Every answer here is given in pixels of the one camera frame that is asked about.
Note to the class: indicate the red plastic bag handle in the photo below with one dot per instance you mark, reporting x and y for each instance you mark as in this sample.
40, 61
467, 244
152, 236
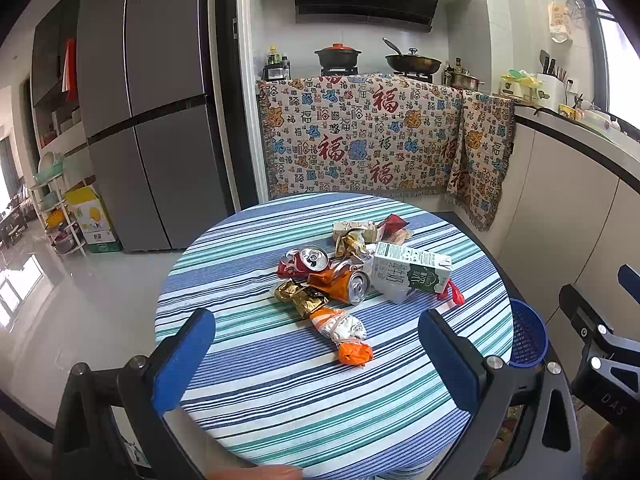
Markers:
451, 292

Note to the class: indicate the person's hand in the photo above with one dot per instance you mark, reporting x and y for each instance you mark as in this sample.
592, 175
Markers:
271, 472

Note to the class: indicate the gold foil wrapper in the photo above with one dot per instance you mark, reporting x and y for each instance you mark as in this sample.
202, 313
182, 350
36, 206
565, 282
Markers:
305, 299

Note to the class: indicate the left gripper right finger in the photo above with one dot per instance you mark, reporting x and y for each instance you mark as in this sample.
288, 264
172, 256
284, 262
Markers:
522, 421

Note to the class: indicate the beige floral paper wrapper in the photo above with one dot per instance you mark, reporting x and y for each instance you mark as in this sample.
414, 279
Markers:
368, 230

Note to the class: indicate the blue plastic trash basket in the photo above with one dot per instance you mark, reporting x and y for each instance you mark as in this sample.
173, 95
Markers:
530, 338

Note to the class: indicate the green white milk carton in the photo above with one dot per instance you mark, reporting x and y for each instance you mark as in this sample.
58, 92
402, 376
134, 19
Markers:
404, 266

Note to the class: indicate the blue striped tablecloth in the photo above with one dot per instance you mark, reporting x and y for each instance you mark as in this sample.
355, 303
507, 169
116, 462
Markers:
271, 389

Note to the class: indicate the crushed orange soda can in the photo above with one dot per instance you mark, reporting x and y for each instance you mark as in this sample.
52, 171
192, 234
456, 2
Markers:
341, 284

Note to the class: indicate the black wok with lid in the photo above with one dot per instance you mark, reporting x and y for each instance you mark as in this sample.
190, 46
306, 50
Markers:
410, 63

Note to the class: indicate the white storage rack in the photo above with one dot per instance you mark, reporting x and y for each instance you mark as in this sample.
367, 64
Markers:
57, 219

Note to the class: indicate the red snack wrapper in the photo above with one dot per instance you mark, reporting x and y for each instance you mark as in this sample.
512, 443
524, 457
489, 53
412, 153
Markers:
393, 230

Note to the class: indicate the steel pot with lid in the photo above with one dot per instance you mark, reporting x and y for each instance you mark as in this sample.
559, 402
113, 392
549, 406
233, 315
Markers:
462, 81

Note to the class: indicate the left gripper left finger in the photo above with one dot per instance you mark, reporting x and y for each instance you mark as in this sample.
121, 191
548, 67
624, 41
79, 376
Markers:
111, 423

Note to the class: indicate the grey double door refrigerator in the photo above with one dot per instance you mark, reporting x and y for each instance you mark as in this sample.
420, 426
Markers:
146, 94

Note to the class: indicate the black pot red lid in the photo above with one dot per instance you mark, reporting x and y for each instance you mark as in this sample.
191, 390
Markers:
338, 57

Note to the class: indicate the yellow snack bag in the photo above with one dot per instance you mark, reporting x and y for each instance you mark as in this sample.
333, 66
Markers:
352, 246

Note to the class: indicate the orange white bag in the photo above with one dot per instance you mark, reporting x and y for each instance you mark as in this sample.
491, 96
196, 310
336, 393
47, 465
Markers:
346, 332

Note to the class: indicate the yellow white cardboard box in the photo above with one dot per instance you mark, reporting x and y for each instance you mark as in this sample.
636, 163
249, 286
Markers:
91, 215

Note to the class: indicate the crushed red soda can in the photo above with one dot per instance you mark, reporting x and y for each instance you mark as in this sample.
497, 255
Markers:
299, 263

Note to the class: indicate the patterned fu character cloth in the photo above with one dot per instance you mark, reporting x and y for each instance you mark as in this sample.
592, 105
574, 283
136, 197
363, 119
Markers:
389, 135

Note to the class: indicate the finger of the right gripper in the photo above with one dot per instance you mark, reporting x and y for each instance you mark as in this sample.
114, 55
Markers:
591, 327
629, 279

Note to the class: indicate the white knife block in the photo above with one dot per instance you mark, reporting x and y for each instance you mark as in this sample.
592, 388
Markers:
551, 82

